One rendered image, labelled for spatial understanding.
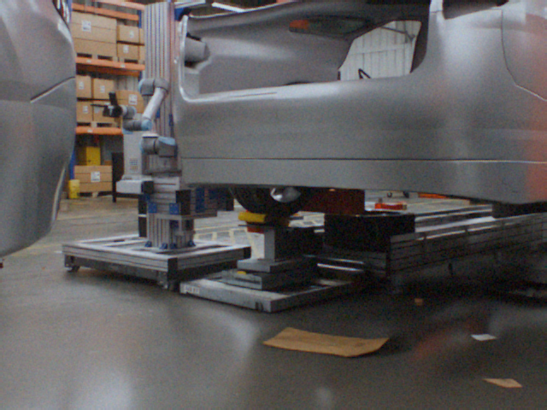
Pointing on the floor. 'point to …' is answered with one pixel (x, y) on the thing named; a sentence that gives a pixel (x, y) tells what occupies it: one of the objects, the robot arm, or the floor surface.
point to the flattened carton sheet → (323, 342)
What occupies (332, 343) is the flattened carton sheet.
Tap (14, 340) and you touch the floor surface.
